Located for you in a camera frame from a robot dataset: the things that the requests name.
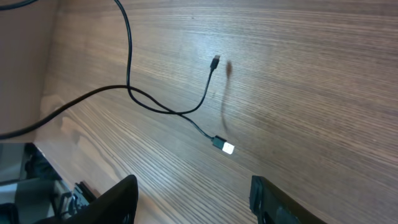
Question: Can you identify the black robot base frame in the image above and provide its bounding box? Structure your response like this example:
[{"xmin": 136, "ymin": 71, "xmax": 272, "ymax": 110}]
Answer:
[{"xmin": 1, "ymin": 143, "xmax": 96, "ymax": 223}]

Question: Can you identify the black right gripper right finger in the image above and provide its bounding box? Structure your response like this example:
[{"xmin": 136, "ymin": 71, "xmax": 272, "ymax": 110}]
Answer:
[{"xmin": 249, "ymin": 175, "xmax": 326, "ymax": 224}]

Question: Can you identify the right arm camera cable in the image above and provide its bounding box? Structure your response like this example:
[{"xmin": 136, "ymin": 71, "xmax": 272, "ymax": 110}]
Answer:
[{"xmin": 0, "ymin": 0, "xmax": 40, "ymax": 11}]

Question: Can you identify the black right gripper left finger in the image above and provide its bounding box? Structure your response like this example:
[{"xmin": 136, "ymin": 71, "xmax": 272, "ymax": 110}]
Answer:
[{"xmin": 35, "ymin": 174, "xmax": 139, "ymax": 224}]

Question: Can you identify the short black micro-USB cable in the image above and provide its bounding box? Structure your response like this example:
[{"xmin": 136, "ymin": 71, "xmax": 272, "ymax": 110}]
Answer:
[{"xmin": 0, "ymin": 0, "xmax": 236, "ymax": 156}]

